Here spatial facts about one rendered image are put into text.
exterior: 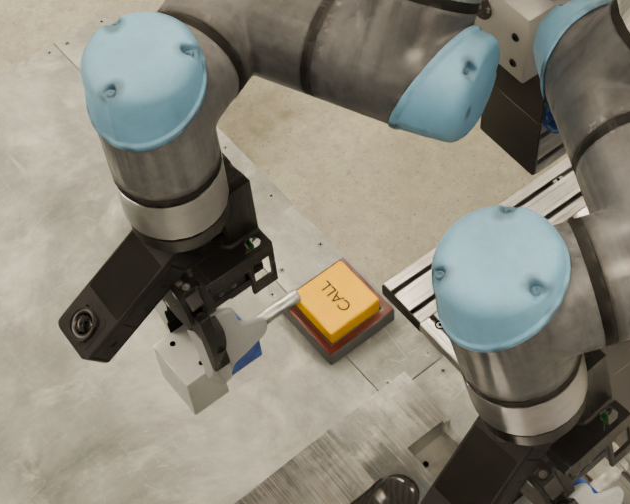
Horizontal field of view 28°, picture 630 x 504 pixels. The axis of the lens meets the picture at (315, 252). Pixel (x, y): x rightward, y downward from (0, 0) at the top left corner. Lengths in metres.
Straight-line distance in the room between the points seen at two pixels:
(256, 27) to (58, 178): 0.60
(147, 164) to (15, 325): 0.51
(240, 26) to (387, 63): 0.10
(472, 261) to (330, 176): 1.65
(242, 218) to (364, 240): 1.33
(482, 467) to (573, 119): 0.24
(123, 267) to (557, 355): 0.35
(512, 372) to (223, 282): 0.29
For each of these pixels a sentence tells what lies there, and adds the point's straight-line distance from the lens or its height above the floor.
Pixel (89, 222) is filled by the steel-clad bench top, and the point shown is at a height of 0.80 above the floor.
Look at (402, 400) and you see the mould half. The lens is 1.08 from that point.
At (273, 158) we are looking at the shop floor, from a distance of 2.36.
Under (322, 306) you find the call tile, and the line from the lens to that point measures 1.19.
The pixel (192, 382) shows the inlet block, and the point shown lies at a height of 0.96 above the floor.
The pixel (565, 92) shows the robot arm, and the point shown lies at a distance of 0.78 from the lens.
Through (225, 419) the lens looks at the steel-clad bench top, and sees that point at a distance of 1.19.
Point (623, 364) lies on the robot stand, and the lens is 1.90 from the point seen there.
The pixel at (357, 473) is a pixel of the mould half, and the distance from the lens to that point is 1.06.
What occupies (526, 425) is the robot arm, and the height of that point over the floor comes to 1.16.
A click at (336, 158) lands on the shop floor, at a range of 2.35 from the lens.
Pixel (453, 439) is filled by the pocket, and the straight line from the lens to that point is 1.08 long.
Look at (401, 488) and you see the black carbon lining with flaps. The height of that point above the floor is 0.89.
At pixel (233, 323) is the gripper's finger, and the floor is 1.01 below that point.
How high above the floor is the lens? 1.86
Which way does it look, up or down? 56 degrees down
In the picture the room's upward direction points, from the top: 7 degrees counter-clockwise
